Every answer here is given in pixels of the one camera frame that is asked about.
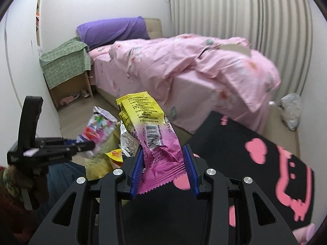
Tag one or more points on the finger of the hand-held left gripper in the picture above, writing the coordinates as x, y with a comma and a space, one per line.
81, 148
58, 140

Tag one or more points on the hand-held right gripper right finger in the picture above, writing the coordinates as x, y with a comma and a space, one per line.
191, 173

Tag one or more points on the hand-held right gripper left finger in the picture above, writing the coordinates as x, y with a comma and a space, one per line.
136, 176

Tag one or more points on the bin with yellow liner bag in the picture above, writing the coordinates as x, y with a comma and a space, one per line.
94, 166

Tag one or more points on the yellow snack wrapper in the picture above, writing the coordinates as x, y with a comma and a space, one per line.
115, 157

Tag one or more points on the silver colourful printed wrapper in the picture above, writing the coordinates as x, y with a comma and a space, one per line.
99, 125

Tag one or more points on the yellow and pink wrapper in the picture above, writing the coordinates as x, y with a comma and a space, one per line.
153, 127

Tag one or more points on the person's leg in jeans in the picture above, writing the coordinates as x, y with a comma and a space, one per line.
63, 173

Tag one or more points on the pink slipper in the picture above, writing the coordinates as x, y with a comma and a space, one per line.
67, 100

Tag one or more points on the white sneakers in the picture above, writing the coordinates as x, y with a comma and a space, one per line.
83, 94

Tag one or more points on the wooden nightstand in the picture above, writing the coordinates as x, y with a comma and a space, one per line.
76, 81

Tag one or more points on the green checked cloth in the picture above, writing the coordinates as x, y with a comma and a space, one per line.
63, 61

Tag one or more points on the bed with pink sheet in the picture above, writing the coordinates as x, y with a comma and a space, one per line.
194, 89

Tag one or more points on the pink floral duvet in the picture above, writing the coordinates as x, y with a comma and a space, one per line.
166, 63

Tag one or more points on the white plastic bag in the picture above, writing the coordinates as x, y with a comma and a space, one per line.
291, 109

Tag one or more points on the purple pillow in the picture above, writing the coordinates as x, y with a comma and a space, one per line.
112, 32

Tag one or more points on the beige headboard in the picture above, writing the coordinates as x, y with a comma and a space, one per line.
154, 28

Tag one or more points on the white ribbed curtain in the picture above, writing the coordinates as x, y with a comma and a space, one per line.
230, 10

